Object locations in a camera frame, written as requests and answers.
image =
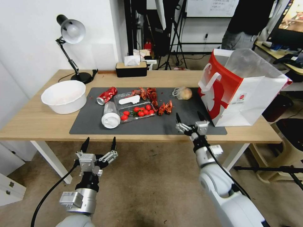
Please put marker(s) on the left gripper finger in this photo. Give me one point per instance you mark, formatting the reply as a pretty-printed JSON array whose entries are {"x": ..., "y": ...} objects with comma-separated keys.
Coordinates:
[
  {"x": 111, "y": 156},
  {"x": 84, "y": 145}
]

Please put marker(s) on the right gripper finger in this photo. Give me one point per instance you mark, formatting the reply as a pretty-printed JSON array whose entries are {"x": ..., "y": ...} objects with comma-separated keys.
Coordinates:
[
  {"x": 183, "y": 127},
  {"x": 201, "y": 117}
]

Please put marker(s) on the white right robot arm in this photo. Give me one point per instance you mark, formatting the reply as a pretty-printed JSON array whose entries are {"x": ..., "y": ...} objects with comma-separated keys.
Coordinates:
[{"x": 227, "y": 196}]

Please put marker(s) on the bun in clear plastic bag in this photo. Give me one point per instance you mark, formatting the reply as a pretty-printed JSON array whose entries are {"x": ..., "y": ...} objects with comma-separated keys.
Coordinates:
[{"x": 184, "y": 93}]

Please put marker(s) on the red and white delivery bag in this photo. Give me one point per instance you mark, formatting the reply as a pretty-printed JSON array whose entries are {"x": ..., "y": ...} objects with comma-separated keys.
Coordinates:
[{"x": 248, "y": 99}]

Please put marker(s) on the clear disposable takeout box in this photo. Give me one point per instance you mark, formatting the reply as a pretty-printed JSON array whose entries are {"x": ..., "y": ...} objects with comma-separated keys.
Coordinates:
[{"x": 132, "y": 104}]

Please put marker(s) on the black tissue box wooden lid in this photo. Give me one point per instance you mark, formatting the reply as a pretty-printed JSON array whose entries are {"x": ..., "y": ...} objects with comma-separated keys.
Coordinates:
[{"x": 131, "y": 71}]

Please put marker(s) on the red crayfish shell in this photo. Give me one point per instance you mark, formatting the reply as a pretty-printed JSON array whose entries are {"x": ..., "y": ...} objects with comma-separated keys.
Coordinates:
[
  {"x": 162, "y": 110},
  {"x": 143, "y": 93},
  {"x": 152, "y": 93},
  {"x": 155, "y": 105},
  {"x": 169, "y": 107}
]

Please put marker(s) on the red cherry tomato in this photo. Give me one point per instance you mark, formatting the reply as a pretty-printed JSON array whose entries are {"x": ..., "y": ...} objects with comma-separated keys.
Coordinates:
[
  {"x": 136, "y": 109},
  {"x": 141, "y": 114},
  {"x": 126, "y": 113},
  {"x": 146, "y": 112},
  {"x": 148, "y": 107},
  {"x": 151, "y": 112},
  {"x": 123, "y": 117}
]

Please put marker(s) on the clear cup with white lid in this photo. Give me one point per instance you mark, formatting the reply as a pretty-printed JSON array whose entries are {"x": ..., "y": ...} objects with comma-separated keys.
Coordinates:
[{"x": 110, "y": 115}]

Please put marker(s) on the dark grey table mat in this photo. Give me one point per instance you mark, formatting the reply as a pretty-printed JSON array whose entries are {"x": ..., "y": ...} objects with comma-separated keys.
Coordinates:
[{"x": 142, "y": 127}]

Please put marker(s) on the white plastic bowl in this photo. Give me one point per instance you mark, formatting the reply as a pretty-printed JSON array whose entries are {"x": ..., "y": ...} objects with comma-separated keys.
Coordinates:
[{"x": 64, "y": 97}]

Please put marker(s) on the wooden table with white legs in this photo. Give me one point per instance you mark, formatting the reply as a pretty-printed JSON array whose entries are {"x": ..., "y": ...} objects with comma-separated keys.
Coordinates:
[{"x": 35, "y": 123}]

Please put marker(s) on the crushed red drink can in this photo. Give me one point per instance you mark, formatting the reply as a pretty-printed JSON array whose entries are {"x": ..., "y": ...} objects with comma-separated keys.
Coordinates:
[{"x": 107, "y": 94}]

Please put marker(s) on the white drawer cabinet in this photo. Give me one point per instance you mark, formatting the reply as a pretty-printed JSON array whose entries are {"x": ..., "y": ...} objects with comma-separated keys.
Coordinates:
[{"x": 9, "y": 184}]

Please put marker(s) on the black stand leg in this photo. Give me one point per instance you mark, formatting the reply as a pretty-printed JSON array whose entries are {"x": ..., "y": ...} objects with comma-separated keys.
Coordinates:
[{"x": 272, "y": 169}]

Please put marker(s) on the beige plastic stool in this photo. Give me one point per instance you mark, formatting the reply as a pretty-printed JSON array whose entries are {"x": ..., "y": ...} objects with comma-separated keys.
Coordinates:
[{"x": 279, "y": 151}]

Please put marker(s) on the white tissue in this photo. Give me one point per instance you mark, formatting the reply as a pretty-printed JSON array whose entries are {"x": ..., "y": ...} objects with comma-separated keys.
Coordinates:
[{"x": 131, "y": 60}]

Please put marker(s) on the black tripod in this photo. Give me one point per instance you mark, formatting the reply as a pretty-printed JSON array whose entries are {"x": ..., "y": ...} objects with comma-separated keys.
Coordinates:
[{"x": 176, "y": 35}]

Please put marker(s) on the red fire extinguisher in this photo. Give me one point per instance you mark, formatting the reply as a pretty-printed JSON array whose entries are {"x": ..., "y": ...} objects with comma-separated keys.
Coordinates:
[{"x": 148, "y": 47}]

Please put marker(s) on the light wooden desk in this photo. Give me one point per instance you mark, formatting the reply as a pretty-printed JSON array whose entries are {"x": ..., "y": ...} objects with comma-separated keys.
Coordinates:
[{"x": 272, "y": 53}]

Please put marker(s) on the black cloth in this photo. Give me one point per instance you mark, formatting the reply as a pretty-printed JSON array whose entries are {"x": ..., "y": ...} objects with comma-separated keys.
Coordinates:
[{"x": 287, "y": 59}]

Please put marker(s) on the person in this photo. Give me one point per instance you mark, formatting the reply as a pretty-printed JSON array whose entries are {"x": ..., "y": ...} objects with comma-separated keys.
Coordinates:
[{"x": 246, "y": 21}]

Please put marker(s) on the whiteboard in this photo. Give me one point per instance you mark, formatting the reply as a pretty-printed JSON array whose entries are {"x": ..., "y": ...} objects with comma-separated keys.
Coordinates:
[{"x": 210, "y": 7}]

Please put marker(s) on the black desk lamp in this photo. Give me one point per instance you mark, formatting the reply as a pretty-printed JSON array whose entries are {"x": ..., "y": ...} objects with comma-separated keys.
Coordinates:
[{"x": 71, "y": 30}]

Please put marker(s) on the black computer monitor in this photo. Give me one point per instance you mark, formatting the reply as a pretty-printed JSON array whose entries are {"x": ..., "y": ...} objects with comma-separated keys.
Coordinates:
[{"x": 287, "y": 21}]

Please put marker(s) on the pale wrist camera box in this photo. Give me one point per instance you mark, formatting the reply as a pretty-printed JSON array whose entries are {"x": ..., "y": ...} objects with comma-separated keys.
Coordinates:
[
  {"x": 202, "y": 127},
  {"x": 87, "y": 164}
]

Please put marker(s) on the black metal shelf frame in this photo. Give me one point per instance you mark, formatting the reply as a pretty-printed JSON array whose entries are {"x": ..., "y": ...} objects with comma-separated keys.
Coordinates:
[{"x": 132, "y": 26}]

